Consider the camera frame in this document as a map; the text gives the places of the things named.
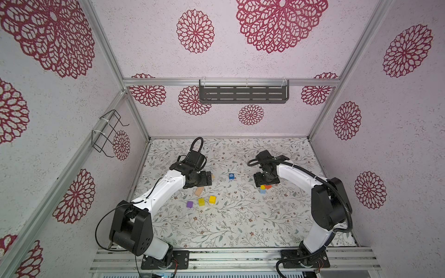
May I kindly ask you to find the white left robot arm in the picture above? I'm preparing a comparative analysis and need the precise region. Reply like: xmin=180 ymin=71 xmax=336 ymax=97
xmin=109 ymin=151 xmax=212 ymax=261

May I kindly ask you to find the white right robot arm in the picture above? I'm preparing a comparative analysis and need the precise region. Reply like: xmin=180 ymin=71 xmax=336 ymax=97
xmin=248 ymin=150 xmax=353 ymax=255

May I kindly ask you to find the natural wood rectangular block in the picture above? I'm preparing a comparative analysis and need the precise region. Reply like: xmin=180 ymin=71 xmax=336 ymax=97
xmin=194 ymin=187 xmax=204 ymax=196

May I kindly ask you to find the yellow-green wood cube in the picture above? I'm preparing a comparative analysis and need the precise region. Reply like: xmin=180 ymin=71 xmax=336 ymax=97
xmin=198 ymin=198 xmax=206 ymax=207

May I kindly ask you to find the yellow wood cube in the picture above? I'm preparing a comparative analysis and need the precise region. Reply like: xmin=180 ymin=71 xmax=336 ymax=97
xmin=209 ymin=196 xmax=217 ymax=205

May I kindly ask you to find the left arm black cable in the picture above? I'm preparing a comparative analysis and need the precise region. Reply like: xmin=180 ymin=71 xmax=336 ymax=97
xmin=177 ymin=136 xmax=208 ymax=171

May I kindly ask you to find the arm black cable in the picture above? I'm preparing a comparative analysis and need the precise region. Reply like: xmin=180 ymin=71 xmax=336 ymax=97
xmin=246 ymin=157 xmax=353 ymax=278
xmin=177 ymin=136 xmax=208 ymax=171

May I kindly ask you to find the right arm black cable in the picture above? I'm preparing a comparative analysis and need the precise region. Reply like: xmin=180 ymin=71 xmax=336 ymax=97
xmin=246 ymin=157 xmax=353 ymax=278

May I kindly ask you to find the dark grey wall shelf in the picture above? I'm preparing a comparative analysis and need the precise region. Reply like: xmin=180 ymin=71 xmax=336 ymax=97
xmin=198 ymin=80 xmax=289 ymax=104

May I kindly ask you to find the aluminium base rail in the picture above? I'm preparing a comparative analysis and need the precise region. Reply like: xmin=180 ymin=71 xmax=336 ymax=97
xmin=89 ymin=247 xmax=381 ymax=273

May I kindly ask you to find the black wire wall basket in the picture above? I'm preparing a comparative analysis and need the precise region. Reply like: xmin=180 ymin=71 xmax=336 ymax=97
xmin=90 ymin=110 xmax=131 ymax=161

